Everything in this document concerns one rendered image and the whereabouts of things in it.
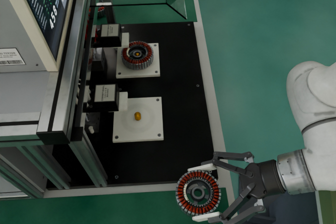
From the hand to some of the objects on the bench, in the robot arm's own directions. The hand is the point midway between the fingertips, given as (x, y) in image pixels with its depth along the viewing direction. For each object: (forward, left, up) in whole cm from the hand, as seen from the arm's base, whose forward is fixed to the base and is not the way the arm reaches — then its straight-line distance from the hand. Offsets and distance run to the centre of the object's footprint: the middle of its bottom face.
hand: (199, 193), depth 73 cm
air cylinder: (+31, -23, -8) cm, 40 cm away
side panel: (+55, -1, -11) cm, 56 cm away
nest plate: (+17, -24, -8) cm, 30 cm away
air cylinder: (+32, -47, -10) cm, 58 cm away
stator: (+18, -48, -8) cm, 52 cm away
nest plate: (+18, -48, -9) cm, 52 cm away
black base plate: (+19, -36, -11) cm, 42 cm away
